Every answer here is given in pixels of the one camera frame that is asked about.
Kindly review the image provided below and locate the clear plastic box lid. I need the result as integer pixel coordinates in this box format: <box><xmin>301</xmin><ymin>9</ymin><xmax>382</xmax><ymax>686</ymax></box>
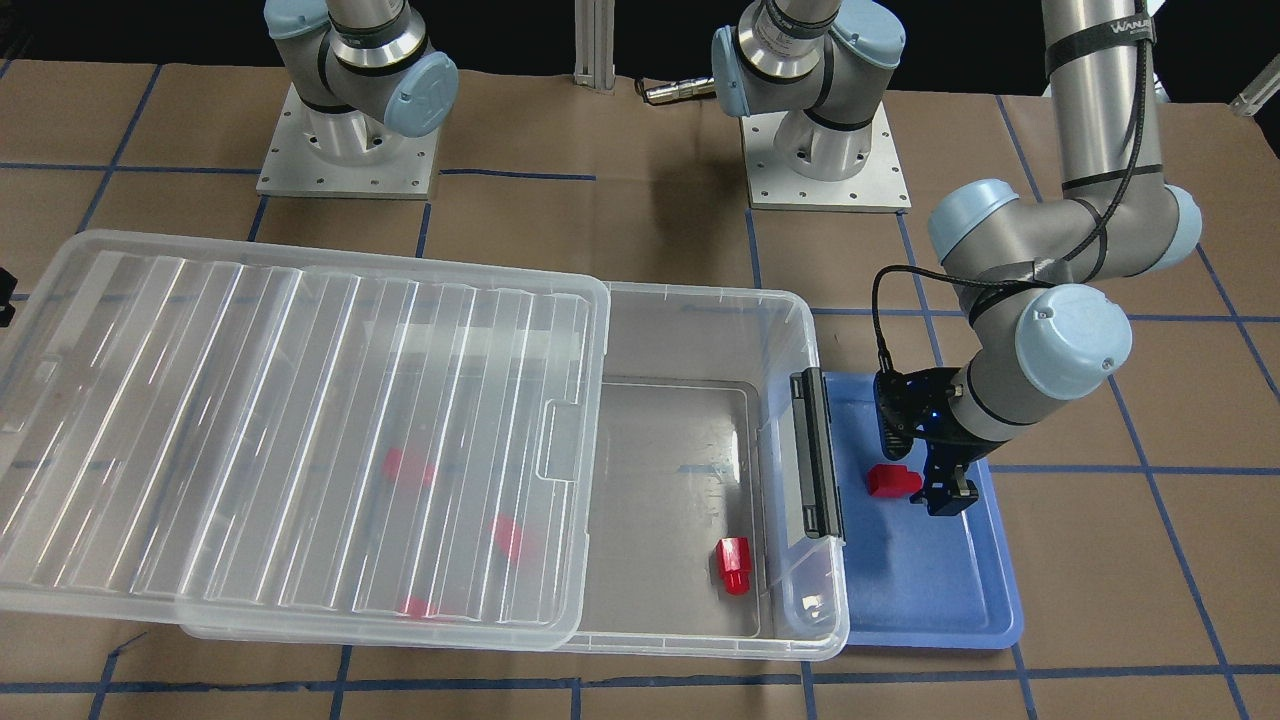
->
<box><xmin>1</xmin><ymin>231</ymin><xmax>611</xmax><ymax>650</ymax></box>

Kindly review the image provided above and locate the blue plastic tray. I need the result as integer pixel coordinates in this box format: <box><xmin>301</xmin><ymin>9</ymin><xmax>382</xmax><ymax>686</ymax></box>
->
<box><xmin>824</xmin><ymin>372</ymin><xmax>1024</xmax><ymax>650</ymax></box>

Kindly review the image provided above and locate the clear plastic storage box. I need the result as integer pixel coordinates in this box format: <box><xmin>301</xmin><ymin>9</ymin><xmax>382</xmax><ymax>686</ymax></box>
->
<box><xmin>180</xmin><ymin>281</ymin><xmax>851</xmax><ymax>661</ymax></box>

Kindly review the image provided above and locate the red block under lid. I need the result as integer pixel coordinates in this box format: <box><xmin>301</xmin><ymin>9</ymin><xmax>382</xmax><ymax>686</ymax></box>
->
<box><xmin>381</xmin><ymin>446</ymin><xmax>436</xmax><ymax>489</ymax></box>
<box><xmin>398</xmin><ymin>596</ymin><xmax>438</xmax><ymax>620</ymax></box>
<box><xmin>492</xmin><ymin>512</ymin><xmax>539</xmax><ymax>565</ymax></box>

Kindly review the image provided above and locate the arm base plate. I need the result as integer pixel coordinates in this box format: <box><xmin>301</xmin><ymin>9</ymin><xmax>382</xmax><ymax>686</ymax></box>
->
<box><xmin>740</xmin><ymin>104</ymin><xmax>913</xmax><ymax>213</ymax></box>
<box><xmin>256</xmin><ymin>86</ymin><xmax>442</xmax><ymax>201</ymax></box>

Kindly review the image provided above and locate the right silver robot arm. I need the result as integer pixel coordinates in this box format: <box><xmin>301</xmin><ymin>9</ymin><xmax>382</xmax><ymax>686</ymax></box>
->
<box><xmin>262</xmin><ymin>1</ymin><xmax>460</xmax><ymax>138</ymax></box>

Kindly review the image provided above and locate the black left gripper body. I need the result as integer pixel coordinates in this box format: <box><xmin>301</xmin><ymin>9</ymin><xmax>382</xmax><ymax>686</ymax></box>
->
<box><xmin>874</xmin><ymin>366</ymin><xmax>997</xmax><ymax>471</ymax></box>

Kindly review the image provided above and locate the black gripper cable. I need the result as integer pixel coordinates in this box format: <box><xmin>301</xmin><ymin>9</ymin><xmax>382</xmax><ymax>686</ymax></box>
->
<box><xmin>870</xmin><ymin>40</ymin><xmax>1161</xmax><ymax>373</ymax></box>

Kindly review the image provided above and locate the aluminium frame post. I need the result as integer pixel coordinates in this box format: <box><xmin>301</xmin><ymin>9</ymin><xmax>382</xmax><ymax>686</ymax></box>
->
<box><xmin>572</xmin><ymin>0</ymin><xmax>616</xmax><ymax>94</ymax></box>

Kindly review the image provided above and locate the red block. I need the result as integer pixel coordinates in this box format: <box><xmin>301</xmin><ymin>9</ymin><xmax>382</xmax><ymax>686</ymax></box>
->
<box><xmin>492</xmin><ymin>512</ymin><xmax>539</xmax><ymax>565</ymax></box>
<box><xmin>381</xmin><ymin>446</ymin><xmax>436</xmax><ymax>489</ymax></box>
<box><xmin>398</xmin><ymin>596</ymin><xmax>438</xmax><ymax>620</ymax></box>
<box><xmin>865</xmin><ymin>462</ymin><xmax>923</xmax><ymax>498</ymax></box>
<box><xmin>714</xmin><ymin>536</ymin><xmax>753</xmax><ymax>596</ymax></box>

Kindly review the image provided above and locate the red block in box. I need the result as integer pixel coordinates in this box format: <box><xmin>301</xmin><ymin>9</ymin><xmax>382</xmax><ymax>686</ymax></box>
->
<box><xmin>714</xmin><ymin>536</ymin><xmax>753</xmax><ymax>596</ymax></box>

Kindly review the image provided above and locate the black box latch handle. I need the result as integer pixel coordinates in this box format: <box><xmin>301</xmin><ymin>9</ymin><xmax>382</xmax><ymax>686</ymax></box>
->
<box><xmin>790</xmin><ymin>366</ymin><xmax>845</xmax><ymax>539</ymax></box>

